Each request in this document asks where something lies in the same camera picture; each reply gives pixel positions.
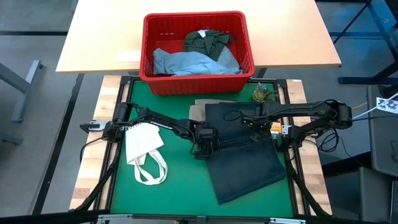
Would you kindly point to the grey metal table leg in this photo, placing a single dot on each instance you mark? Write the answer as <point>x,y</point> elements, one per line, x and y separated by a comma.
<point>21,84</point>

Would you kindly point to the white printed tag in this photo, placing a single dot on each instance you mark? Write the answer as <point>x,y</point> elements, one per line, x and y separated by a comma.
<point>387,105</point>

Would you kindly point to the pale paper label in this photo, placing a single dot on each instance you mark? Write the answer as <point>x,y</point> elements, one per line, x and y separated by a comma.
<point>129,56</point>

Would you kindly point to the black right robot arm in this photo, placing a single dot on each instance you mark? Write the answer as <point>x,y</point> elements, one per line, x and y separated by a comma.
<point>298,109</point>

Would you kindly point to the white tote bag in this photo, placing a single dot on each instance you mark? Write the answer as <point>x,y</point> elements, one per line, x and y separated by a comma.
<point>143,140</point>

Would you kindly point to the grey cabinet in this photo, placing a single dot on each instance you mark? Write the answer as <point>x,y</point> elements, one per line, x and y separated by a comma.
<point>382,140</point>

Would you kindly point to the artificial succulent plant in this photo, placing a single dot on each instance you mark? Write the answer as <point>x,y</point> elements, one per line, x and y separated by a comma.
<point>261,95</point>

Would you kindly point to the dark blue jeans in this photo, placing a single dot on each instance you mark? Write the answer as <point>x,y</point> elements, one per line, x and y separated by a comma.
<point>245,171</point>

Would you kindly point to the dark green garment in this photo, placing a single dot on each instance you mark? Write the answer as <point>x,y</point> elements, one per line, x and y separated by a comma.
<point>208,43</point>

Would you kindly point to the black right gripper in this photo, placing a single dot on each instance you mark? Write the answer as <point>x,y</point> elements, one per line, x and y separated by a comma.
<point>256,118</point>

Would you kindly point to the red plastic laundry bin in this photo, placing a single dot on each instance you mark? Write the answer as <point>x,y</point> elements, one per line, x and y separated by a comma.
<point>192,85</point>

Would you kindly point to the green table mat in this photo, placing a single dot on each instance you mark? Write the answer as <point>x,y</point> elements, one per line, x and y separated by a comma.
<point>171,193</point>

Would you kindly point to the black metal table base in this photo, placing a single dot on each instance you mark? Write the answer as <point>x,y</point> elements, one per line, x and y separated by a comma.
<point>367,80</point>

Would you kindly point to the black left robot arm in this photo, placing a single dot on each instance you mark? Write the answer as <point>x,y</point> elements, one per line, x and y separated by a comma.
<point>161,123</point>

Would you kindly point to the clear box orange label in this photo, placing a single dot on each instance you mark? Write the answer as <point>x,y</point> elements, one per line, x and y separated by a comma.
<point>276,127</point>

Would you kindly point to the light blue garment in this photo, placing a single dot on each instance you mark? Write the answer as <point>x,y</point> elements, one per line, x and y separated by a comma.
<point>186,63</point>

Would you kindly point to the black aluminium frame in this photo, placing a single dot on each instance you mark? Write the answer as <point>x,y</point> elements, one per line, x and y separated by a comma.
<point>124,81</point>

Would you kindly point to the khaki shorts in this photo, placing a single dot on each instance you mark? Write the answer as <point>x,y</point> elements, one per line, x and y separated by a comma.
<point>197,112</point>

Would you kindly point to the light wooden table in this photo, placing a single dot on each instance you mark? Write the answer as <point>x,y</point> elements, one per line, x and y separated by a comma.
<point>280,37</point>

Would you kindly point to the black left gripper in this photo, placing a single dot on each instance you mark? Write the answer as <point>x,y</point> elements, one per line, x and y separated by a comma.
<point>206,137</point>

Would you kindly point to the silver bracket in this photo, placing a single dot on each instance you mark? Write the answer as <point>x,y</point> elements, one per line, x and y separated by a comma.
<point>115,217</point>
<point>289,221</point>

